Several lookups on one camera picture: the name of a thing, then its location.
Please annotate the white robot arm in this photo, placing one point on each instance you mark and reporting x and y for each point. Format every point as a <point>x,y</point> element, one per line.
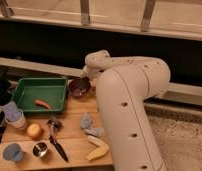
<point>123,83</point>

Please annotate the green plastic tray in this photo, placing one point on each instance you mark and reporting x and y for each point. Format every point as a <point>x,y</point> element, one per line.
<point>51,90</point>

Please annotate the red yellow apple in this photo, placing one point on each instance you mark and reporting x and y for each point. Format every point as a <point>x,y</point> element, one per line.
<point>34,131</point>

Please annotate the orange carrot toy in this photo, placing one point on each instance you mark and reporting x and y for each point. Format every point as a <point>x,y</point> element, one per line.
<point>42,103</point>

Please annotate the purple bowl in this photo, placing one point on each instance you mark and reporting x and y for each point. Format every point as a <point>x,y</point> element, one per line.
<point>79,87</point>

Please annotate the white cup with blue cloth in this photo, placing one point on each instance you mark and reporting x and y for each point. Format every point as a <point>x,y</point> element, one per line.
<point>14,116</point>

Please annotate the small metal cup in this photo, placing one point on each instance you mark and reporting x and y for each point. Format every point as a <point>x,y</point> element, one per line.
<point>40,150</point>

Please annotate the cream banana piece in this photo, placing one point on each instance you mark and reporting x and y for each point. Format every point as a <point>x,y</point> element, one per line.
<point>96,141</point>

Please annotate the black handled brush tool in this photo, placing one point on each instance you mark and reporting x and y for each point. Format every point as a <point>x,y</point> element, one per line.
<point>54,126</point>

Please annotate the blue grey eraser cloth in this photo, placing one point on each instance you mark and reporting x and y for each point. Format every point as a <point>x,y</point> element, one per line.
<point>87,126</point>

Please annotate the yellow banana toy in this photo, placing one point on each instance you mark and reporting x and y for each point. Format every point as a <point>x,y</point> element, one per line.
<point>97,153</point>

